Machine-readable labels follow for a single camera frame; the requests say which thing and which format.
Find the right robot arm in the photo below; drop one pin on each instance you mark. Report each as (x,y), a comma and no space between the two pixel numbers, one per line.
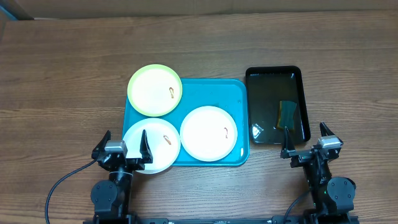
(332,196)

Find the black water basin tray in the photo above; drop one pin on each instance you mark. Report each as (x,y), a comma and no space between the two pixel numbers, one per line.
(266,87)

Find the yellow-green plate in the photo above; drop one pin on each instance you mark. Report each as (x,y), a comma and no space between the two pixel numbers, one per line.
(154,90)

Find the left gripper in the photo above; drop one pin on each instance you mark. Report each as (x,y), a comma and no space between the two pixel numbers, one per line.
(147,157)

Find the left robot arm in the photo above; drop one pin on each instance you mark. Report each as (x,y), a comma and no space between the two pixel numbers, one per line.
(111,197)

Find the teal plastic tray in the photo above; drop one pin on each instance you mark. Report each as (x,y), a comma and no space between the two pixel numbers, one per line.
(227,94)

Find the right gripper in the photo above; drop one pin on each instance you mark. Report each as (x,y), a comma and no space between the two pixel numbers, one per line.
(310,154)

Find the green yellow sponge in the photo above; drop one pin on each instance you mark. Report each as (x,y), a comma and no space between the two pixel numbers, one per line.
(286,115)

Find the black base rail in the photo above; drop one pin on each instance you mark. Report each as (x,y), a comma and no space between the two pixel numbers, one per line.
(279,219)

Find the white plate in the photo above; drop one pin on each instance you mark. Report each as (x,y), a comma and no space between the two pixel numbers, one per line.
(208,133)
(163,139)

